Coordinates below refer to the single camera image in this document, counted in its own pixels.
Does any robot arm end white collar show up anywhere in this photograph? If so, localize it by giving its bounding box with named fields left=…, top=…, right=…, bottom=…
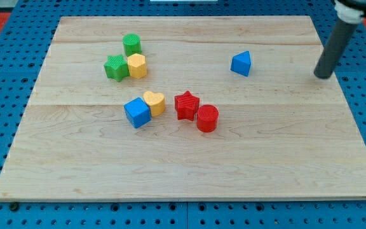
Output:
left=333, top=0, right=366, bottom=24

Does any blue cube block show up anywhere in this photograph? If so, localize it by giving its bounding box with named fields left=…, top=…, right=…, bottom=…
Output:
left=123, top=97, right=151, bottom=128

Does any red star block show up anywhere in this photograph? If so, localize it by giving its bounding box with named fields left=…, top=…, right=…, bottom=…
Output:
left=174, top=91, right=200, bottom=121

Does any red cylinder block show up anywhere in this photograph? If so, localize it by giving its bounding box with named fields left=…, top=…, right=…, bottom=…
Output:
left=196, top=104, right=219, bottom=132

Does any yellow heart block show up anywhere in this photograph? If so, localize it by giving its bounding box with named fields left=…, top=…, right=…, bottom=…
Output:
left=143, top=91, right=165, bottom=117

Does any light wooden board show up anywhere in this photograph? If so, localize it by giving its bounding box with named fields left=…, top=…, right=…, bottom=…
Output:
left=0, top=16, right=366, bottom=202

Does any yellow hexagon block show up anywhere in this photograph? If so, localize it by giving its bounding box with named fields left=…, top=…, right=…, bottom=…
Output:
left=127, top=53, right=147, bottom=79

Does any blue triangular prism block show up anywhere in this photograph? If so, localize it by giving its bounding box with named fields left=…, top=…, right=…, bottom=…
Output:
left=230, top=51, right=252, bottom=77

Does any green star block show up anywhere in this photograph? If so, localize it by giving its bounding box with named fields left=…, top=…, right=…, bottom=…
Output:
left=104, top=55, right=130, bottom=82

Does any green cylinder block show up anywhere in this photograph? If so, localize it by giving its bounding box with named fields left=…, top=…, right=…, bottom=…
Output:
left=122, top=33, right=142, bottom=57

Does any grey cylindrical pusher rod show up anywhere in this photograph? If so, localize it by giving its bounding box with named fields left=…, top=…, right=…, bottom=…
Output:
left=313, top=19, right=358, bottom=80

